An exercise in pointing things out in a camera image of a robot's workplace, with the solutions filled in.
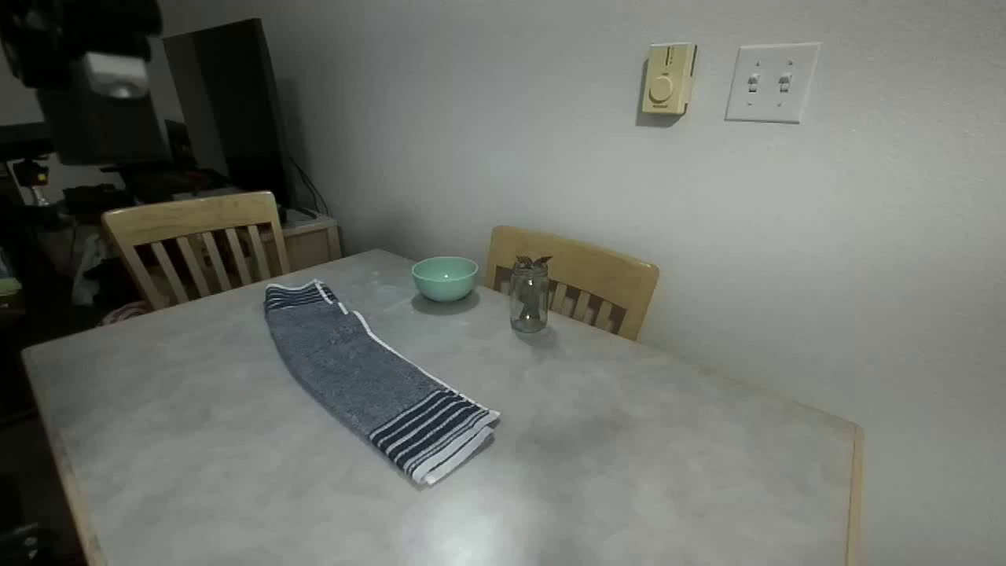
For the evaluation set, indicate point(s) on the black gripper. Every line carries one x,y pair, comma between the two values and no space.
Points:
99,129

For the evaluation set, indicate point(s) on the grey towel with striped ends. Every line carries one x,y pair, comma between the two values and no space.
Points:
348,361

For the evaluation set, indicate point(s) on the black bench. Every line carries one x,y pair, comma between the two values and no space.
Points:
20,142

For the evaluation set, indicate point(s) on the wooden chair with tall slats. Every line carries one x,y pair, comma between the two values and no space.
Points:
191,218

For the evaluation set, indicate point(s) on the small wooden cabinet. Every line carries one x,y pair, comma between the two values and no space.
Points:
314,240

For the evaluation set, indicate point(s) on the mint green bowl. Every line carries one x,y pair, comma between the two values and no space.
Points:
444,279

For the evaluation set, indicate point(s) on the clear glass jar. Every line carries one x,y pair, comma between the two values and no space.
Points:
529,307

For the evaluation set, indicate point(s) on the wooden dish rack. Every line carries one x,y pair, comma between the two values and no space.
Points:
599,271

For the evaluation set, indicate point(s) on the cream wall thermostat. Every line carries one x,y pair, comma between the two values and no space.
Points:
668,84

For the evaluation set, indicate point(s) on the white double switch plate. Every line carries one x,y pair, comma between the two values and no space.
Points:
775,95

